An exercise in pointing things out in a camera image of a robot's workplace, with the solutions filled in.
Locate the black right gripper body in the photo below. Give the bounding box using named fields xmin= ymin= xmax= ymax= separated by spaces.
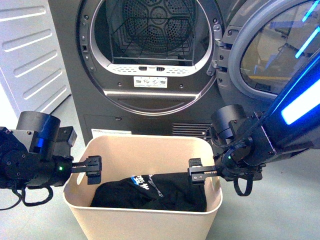
xmin=201 ymin=146 xmax=263 ymax=182

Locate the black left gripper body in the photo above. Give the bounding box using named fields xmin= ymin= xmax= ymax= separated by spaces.
xmin=26 ymin=155 xmax=88 ymax=187

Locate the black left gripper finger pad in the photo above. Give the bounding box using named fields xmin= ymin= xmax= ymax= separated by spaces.
xmin=86 ymin=155 xmax=102 ymax=185

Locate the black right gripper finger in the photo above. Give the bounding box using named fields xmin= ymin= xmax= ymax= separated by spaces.
xmin=188 ymin=158 xmax=204 ymax=185

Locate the beige plastic laundry hamper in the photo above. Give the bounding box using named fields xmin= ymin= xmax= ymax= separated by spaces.
xmin=63 ymin=134 xmax=223 ymax=240

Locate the black printed garment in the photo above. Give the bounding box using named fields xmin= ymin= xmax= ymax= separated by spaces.
xmin=90 ymin=172 xmax=207 ymax=212

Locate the dark grey tumble dryer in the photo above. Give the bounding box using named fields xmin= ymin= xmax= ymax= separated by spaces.
xmin=49 ymin=0 xmax=233 ymax=143

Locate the white ribbed appliance panel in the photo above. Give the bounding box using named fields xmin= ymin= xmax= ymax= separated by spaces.
xmin=0 ymin=0 xmax=71 ymax=116

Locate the grey round dryer door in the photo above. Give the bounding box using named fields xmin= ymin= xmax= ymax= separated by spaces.
xmin=214 ymin=0 xmax=320 ymax=113

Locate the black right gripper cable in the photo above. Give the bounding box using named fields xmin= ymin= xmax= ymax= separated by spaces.
xmin=212 ymin=138 xmax=261 ymax=197

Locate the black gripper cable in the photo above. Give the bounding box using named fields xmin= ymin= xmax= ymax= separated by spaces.
xmin=0 ymin=183 xmax=54 ymax=211
xmin=212 ymin=138 xmax=261 ymax=197

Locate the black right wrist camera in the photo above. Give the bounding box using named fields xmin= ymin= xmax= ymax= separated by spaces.
xmin=211 ymin=104 xmax=246 ymax=145

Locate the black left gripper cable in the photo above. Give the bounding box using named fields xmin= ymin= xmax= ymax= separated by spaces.
xmin=0 ymin=183 xmax=54 ymax=211

